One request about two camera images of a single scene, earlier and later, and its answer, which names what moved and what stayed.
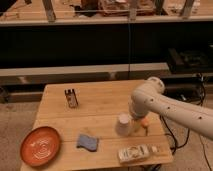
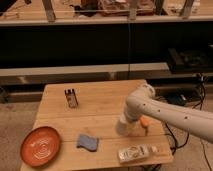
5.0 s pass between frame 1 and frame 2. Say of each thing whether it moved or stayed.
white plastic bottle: stayed
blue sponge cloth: stayed
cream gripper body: moved
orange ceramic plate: stayed
